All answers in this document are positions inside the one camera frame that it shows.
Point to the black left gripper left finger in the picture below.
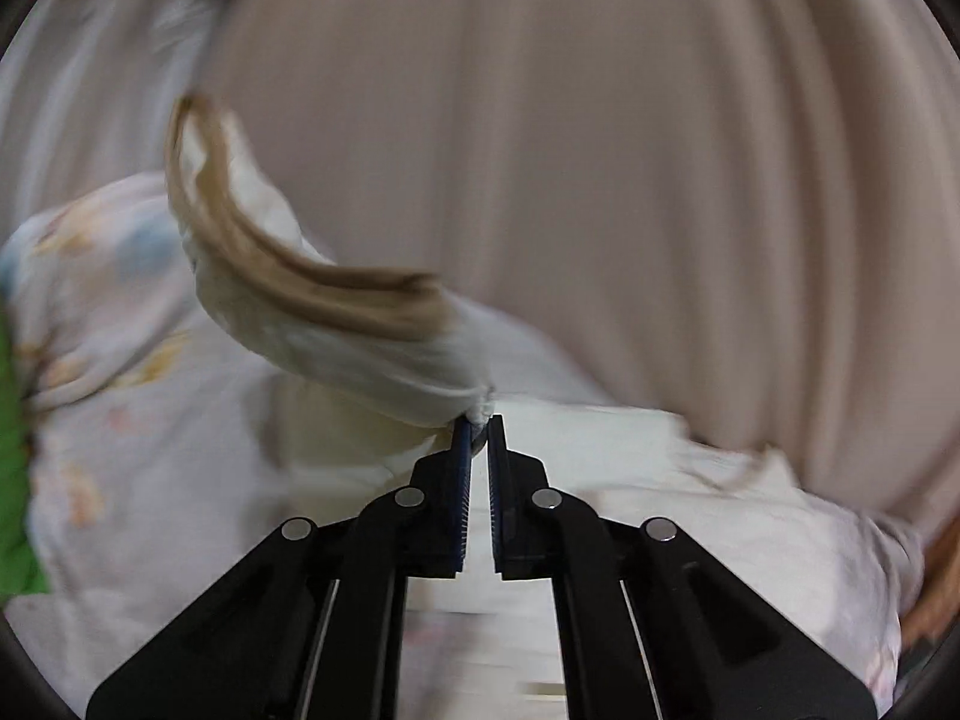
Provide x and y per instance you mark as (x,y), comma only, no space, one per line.
(309,624)

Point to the beige curtain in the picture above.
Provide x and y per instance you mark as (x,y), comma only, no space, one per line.
(743,211)

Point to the cream quilted jacket brown trim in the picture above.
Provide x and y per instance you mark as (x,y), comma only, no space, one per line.
(391,339)

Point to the orange hanging garment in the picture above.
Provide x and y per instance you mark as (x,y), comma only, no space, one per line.
(937,606)

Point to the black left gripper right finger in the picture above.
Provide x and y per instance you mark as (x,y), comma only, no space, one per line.
(650,624)

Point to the grey floral fleece blanket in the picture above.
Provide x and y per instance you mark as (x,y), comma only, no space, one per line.
(163,452)

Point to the silver plastic sheet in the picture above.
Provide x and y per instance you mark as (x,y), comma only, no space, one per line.
(87,87)

